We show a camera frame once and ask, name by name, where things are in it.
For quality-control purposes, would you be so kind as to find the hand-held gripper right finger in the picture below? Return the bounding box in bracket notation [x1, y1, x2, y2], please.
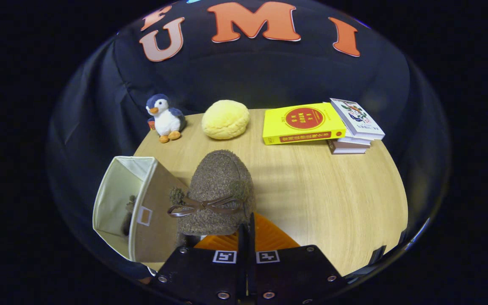
[247, 212, 348, 305]

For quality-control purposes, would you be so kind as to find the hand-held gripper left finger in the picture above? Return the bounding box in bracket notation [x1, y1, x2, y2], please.
[149, 225, 248, 305]

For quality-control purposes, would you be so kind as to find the beige fabric storage box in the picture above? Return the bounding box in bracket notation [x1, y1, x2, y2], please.
[92, 156, 191, 263]

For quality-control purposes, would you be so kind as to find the brown fuzzy bow shoe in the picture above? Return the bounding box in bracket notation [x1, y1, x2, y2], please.
[121, 194, 138, 236]
[168, 149, 256, 238]

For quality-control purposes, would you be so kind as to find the grey-brown book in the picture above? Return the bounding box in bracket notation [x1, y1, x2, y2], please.
[327, 139, 369, 155]

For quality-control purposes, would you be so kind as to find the plain white book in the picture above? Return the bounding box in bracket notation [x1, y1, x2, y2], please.
[336, 129, 372, 147]

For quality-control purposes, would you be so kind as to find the yellow book red circle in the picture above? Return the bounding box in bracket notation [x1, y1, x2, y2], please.
[263, 103, 347, 146]

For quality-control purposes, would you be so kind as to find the yellow round plush bun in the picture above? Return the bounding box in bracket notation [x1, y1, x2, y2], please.
[201, 100, 250, 140]

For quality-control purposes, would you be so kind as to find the penguin plush toy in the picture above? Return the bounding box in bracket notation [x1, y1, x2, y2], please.
[145, 94, 186, 144]

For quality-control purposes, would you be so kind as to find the white illustrated book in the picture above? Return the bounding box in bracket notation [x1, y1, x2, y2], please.
[330, 98, 385, 141]

